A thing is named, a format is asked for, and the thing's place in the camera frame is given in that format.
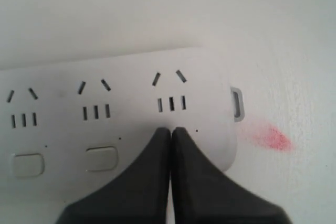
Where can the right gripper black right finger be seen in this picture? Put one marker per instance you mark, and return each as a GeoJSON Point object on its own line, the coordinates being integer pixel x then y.
{"type": "Point", "coordinates": [203, 194]}

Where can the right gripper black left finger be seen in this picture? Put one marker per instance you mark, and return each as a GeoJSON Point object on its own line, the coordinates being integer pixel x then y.
{"type": "Point", "coordinates": [138, 195]}

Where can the white five-outlet power strip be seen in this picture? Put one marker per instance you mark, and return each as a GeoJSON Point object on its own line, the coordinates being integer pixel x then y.
{"type": "Point", "coordinates": [69, 128]}

